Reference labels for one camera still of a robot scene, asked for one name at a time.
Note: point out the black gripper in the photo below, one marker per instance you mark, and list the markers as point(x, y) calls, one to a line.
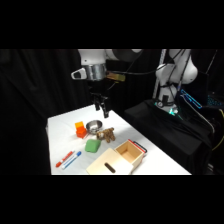
point(98, 89)

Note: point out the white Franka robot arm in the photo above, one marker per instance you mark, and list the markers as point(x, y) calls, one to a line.
point(93, 56)

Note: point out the silver metal bowl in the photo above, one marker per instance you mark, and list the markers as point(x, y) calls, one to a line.
point(94, 126)

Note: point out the brown plush toy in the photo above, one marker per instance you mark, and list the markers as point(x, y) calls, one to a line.
point(106, 134)

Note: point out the orange cube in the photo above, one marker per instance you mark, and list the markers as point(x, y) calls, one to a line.
point(79, 125)

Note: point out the red-orange block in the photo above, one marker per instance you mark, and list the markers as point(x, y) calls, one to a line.
point(81, 133)

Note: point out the green sponge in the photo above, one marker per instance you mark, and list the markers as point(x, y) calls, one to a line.
point(92, 146)

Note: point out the wooden box with slot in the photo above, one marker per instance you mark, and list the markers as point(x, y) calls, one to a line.
point(101, 163)

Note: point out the blue marker pen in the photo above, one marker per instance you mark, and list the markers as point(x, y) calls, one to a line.
point(71, 160)

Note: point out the red marker pen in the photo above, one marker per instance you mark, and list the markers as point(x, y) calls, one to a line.
point(65, 159)

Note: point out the black covered robot stand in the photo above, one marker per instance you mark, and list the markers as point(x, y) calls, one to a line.
point(166, 133)

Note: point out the black curtain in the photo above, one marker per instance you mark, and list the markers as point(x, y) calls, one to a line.
point(33, 86)

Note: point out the blue-lit black device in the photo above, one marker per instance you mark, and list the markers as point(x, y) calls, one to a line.
point(191, 98)

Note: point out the gold-brown wrist camera box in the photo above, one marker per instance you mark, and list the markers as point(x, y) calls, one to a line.
point(116, 77)

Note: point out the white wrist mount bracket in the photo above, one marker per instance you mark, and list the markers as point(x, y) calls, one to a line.
point(74, 74)

